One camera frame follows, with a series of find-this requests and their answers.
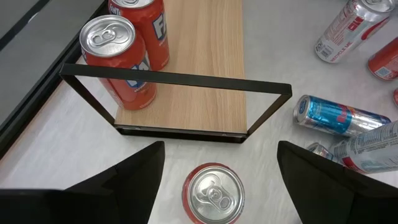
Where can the silver Diet Coke can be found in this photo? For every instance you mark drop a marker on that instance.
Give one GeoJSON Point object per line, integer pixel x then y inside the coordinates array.
{"type": "Point", "coordinates": [348, 31]}

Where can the white Celsius Peach Vibe can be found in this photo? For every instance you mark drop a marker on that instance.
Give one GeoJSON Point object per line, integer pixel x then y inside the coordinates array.
{"type": "Point", "coordinates": [370, 146]}

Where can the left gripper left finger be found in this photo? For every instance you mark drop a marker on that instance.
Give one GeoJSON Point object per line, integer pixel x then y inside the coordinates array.
{"type": "Point", "coordinates": [93, 202]}

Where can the black aluminium table frame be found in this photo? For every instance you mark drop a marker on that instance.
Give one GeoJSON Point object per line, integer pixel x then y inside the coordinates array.
{"type": "Point", "coordinates": [37, 93]}

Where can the orange-red Fanta can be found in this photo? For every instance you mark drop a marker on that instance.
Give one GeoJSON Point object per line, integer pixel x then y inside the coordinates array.
{"type": "Point", "coordinates": [214, 196]}
{"type": "Point", "coordinates": [149, 31]}
{"type": "Point", "coordinates": [124, 77]}
{"type": "Point", "coordinates": [396, 98]}

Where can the wooden shelf with black frame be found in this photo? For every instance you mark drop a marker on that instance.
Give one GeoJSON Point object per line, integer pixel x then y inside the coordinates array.
{"type": "Point", "coordinates": [202, 62]}

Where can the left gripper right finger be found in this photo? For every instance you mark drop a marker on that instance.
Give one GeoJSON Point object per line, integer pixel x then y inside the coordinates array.
{"type": "Point", "coordinates": [335, 199]}

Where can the blue silver Red Bull can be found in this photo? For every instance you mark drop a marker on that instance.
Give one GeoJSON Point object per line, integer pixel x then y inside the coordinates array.
{"type": "Point", "coordinates": [320, 151]}
{"type": "Point", "coordinates": [335, 116]}

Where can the red soda can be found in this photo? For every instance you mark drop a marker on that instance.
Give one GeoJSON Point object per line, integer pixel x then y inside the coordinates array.
{"type": "Point", "coordinates": [385, 59]}

